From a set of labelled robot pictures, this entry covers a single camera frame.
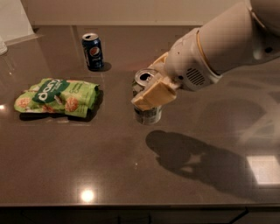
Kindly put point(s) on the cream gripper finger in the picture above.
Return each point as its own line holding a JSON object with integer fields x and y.
{"x": 159, "y": 63}
{"x": 160, "y": 91}

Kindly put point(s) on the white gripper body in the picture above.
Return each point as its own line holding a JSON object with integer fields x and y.
{"x": 186, "y": 62}

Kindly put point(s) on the silver green 7up can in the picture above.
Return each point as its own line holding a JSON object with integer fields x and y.
{"x": 141, "y": 79}

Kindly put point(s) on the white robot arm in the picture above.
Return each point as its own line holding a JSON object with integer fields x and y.
{"x": 246, "y": 34}

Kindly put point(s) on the blue pepsi can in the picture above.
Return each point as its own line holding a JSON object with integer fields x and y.
{"x": 92, "y": 48}

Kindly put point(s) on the green chip bag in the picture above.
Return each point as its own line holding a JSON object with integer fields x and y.
{"x": 56, "y": 96}

